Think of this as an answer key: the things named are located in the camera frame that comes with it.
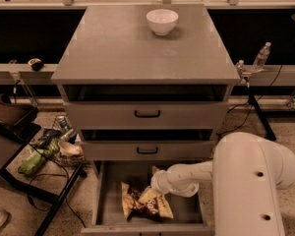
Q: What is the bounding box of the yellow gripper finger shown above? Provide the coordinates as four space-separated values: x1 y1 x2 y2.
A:
139 186 158 204

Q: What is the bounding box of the brown chip bag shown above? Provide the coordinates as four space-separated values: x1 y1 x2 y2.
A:
121 165 174 220

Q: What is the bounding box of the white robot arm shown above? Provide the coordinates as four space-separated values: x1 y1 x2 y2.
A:
150 132 295 236

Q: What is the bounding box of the grey bottom drawer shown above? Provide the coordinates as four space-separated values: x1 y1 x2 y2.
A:
81 160 215 236

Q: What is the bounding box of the grey top drawer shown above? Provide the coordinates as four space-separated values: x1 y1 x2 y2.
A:
64 85 228 130

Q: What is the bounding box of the grey drawer cabinet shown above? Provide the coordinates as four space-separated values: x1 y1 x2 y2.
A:
50 3 241 236

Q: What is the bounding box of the green snack bag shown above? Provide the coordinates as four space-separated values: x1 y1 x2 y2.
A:
18 139 59 177

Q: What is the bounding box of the black side table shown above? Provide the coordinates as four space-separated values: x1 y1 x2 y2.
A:
0 121 85 236

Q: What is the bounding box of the white ceramic bowl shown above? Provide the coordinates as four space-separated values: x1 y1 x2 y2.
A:
147 9 179 35

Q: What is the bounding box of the clear plastic water bottle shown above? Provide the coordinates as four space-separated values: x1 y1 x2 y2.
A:
253 42 271 73

